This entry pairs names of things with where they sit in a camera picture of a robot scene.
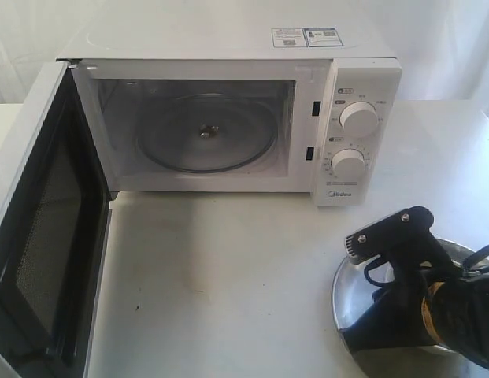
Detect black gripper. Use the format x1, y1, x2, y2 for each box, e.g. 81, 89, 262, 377
342, 271, 437, 354

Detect lower white control knob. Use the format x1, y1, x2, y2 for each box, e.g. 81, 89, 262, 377
331, 149, 366, 180

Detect white control knob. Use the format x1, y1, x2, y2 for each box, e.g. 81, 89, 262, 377
331, 149, 366, 180
339, 102, 379, 138

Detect blue white label stickers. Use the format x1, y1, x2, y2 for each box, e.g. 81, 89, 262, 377
271, 28, 343, 48

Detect upper white control knob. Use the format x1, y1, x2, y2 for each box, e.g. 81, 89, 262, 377
339, 102, 379, 138

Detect white microwave door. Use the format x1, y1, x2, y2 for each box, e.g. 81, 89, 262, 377
0, 61, 111, 377

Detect glass microwave turntable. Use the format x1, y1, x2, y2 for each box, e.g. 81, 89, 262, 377
138, 94, 277, 174

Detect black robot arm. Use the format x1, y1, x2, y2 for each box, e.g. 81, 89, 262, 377
339, 275, 489, 371

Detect white microwave oven body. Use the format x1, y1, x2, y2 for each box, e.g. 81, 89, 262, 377
60, 24, 402, 206

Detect round stainless steel plate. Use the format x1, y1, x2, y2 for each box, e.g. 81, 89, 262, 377
332, 240, 489, 377

